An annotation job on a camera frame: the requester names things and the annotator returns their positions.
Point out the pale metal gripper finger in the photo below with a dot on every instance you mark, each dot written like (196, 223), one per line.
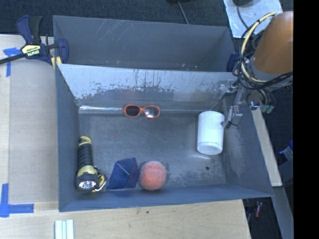
(236, 118)
(230, 113)

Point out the white cup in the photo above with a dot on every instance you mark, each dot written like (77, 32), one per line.
(210, 133)

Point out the grey metal bin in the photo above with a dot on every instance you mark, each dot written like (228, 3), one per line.
(154, 143)

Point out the orange sunglasses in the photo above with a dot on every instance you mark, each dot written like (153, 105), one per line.
(142, 111)

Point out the orange ball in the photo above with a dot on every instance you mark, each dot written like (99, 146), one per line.
(152, 175)

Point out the blue folded band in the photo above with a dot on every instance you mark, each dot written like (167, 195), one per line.
(122, 174)

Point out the yellow and black flashlight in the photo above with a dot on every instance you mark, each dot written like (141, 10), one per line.
(85, 158)

